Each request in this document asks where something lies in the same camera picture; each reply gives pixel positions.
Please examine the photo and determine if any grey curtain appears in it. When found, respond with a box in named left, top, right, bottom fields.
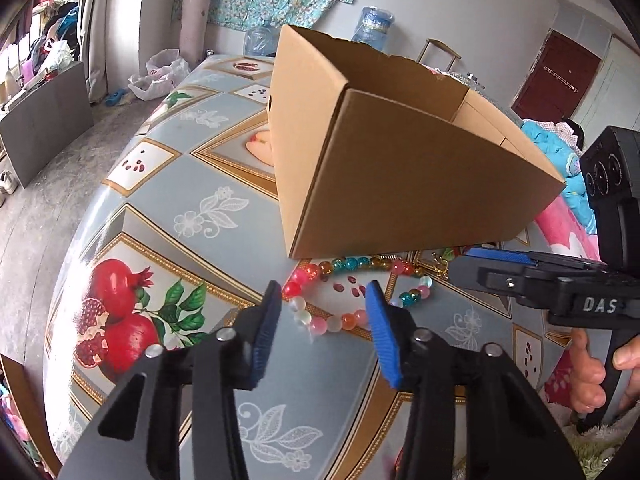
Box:
left=80, top=0, right=151, bottom=103

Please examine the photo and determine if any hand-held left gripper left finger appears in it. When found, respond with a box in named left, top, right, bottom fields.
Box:
left=57, top=280, right=282, bottom=480

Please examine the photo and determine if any white plastic bag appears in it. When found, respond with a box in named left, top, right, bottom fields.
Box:
left=128, top=49, right=191, bottom=101

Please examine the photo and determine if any wooden chair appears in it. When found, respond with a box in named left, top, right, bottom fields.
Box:
left=417, top=38, right=461, bottom=72

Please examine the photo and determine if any grey box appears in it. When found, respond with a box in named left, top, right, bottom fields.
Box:
left=0, top=60, right=95, bottom=188

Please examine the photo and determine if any dark red door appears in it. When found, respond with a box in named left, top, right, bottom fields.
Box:
left=511, top=30, right=602, bottom=122

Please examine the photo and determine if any colourful glass bead bracelet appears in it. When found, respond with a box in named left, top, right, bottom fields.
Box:
left=281, top=255, right=435, bottom=335

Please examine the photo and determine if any brown cardboard box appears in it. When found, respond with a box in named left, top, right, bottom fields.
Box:
left=267, top=24, right=581, bottom=260

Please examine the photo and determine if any clear blue water bottle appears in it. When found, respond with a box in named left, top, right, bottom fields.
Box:
left=243, top=17, right=281, bottom=57

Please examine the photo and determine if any fruit print tablecloth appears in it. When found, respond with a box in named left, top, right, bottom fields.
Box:
left=42, top=52, right=591, bottom=480

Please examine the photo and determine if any blue floral quilt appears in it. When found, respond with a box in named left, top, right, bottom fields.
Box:
left=522, top=120, right=596, bottom=221

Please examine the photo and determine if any pink rolled mat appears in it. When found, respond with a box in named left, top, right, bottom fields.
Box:
left=179, top=0, right=216, bottom=71

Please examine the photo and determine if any pile of clothes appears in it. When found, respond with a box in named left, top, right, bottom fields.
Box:
left=27, top=2, right=81, bottom=78

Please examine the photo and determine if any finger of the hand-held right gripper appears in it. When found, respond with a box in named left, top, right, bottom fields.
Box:
left=477, top=266, right=601, bottom=311
left=452, top=247, right=608, bottom=281

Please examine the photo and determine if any pink floral blanket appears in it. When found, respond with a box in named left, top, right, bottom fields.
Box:
left=537, top=180, right=606, bottom=261

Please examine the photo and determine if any person's right forearm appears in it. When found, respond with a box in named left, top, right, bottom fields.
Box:
left=562, top=407, right=640, bottom=480

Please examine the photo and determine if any blue water dispenser bottle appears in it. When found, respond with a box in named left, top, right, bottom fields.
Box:
left=351, top=6, right=396, bottom=53

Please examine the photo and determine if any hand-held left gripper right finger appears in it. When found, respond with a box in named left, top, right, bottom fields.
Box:
left=365, top=281, right=586, bottom=480

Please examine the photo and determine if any gold butterfly chain necklace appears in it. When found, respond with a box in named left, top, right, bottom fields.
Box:
left=430, top=247, right=466, bottom=281

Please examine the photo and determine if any person's right hand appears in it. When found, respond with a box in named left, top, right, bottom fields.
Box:
left=570, top=330, right=640, bottom=416

